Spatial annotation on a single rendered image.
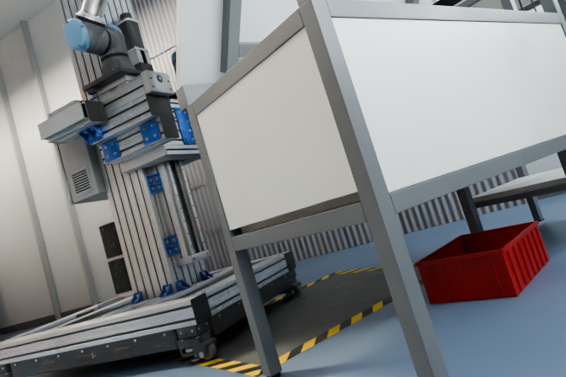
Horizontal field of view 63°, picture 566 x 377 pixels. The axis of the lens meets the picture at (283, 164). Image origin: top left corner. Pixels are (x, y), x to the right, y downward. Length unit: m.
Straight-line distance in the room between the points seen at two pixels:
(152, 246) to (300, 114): 1.36
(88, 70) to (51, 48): 3.57
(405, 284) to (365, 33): 0.50
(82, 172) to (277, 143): 1.48
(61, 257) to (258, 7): 4.83
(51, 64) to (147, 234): 4.02
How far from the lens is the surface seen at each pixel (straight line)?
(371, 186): 0.86
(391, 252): 0.87
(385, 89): 0.98
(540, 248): 1.80
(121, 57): 2.09
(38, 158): 6.12
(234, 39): 1.44
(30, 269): 6.44
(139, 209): 2.21
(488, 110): 1.27
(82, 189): 2.39
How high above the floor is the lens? 0.42
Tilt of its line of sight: 6 degrees up
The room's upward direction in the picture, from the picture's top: 17 degrees counter-clockwise
